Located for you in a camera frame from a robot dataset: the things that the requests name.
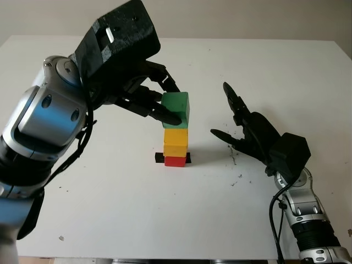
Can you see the red wooden block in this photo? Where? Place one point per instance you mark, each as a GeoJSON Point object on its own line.
{"type": "Point", "coordinates": [176, 161]}

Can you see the yellow wooden block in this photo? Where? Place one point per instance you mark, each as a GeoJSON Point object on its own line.
{"type": "Point", "coordinates": [176, 143]}

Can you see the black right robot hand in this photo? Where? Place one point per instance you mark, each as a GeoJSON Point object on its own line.
{"type": "Point", "coordinates": [261, 132]}

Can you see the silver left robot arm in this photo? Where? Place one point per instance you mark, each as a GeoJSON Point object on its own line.
{"type": "Point", "coordinates": [46, 115]}

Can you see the black tape strip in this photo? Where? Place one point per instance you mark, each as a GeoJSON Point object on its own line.
{"type": "Point", "coordinates": [159, 158]}

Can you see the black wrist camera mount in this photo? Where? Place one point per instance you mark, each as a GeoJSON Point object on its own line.
{"type": "Point", "coordinates": [288, 156]}
{"type": "Point", "coordinates": [123, 35]}

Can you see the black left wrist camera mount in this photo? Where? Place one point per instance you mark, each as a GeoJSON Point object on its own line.
{"type": "Point", "coordinates": [123, 35]}

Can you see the small grey scrap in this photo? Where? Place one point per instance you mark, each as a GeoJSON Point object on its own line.
{"type": "Point", "coordinates": [61, 238]}

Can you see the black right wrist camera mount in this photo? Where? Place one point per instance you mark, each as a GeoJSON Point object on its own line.
{"type": "Point", "coordinates": [288, 156]}

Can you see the green wooden block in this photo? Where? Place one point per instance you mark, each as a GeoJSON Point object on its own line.
{"type": "Point", "coordinates": [178, 101]}

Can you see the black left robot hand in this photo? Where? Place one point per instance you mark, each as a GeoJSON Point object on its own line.
{"type": "Point", "coordinates": [132, 93]}

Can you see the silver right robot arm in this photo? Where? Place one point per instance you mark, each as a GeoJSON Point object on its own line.
{"type": "Point", "coordinates": [302, 209]}

